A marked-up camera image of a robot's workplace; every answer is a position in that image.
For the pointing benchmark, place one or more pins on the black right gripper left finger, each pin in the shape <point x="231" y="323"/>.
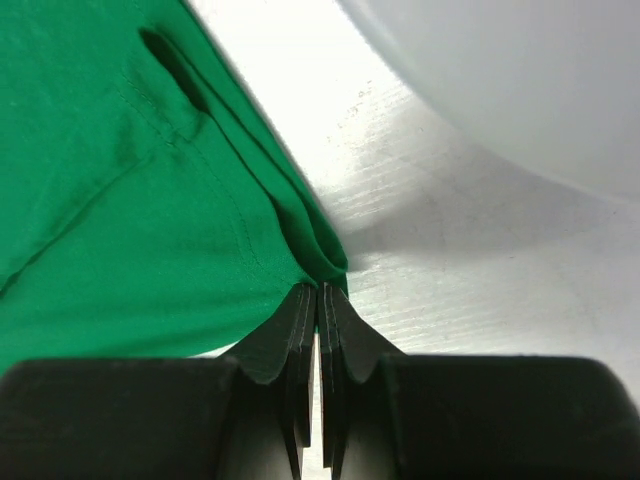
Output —
<point x="272" y="399"/>

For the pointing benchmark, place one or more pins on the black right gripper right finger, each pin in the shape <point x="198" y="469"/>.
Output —
<point x="356" y="427"/>

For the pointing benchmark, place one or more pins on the green t-shirt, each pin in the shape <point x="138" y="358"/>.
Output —
<point x="146" y="207"/>

